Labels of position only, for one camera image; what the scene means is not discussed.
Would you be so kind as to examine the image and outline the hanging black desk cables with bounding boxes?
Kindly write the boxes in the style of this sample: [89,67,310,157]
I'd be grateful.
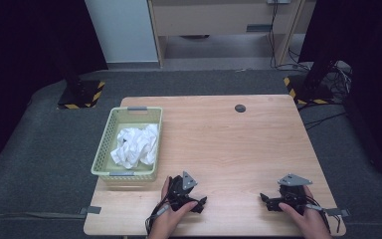
[268,0,281,70]

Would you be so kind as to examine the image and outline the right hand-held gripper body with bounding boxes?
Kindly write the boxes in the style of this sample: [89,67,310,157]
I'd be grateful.
[271,173,313,215]

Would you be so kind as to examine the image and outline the right hand-held gripper cable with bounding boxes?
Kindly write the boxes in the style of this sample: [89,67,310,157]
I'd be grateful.
[306,195,343,234]

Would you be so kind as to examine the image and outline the person's left hand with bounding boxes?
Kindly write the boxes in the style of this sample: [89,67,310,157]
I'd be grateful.
[151,176,199,232]

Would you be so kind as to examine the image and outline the person's right hand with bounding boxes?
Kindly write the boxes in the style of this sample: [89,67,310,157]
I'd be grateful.
[278,186,332,235]

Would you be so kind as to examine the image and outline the black curtain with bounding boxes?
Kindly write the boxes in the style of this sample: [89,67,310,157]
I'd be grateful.
[297,0,382,182]
[0,0,109,187]

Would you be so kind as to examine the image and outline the black stand with striped base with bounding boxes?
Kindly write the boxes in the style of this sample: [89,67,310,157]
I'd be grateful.
[57,56,106,111]
[283,59,338,106]

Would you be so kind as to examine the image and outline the white cabinet panel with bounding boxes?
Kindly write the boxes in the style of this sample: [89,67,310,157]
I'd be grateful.
[84,0,160,64]

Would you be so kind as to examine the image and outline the black floor cable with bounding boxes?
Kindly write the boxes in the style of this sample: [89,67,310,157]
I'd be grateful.
[302,103,348,131]

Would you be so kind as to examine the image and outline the white printed t-shirt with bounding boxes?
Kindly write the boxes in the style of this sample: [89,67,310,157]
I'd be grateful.
[109,123,160,169]

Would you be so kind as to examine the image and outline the grey tape strip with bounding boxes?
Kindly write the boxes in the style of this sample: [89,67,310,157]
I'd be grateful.
[324,207,351,218]
[78,205,102,216]

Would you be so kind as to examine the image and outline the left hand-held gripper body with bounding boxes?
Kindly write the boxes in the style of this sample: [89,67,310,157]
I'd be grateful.
[167,170,199,213]

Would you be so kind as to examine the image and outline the tangled black cable bundle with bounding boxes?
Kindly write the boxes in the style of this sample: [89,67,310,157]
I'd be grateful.
[324,60,353,103]

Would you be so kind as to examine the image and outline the pale green plastic basket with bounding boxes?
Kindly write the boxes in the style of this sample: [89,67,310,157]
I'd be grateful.
[91,106,164,182]

